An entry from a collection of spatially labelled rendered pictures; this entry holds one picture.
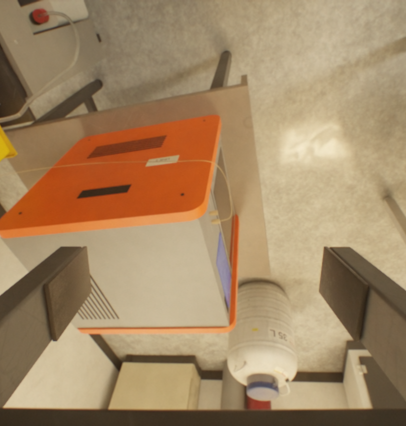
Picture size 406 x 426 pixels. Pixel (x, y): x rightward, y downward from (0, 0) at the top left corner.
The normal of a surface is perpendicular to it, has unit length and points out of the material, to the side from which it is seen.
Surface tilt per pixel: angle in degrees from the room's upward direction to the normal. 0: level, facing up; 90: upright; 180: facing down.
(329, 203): 0
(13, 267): 90
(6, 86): 0
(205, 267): 0
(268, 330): 90
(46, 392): 90
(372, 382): 90
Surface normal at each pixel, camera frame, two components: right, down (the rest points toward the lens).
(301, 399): -0.21, -0.78
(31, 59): 0.97, -0.10
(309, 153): -0.11, 0.62
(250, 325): -0.44, -0.73
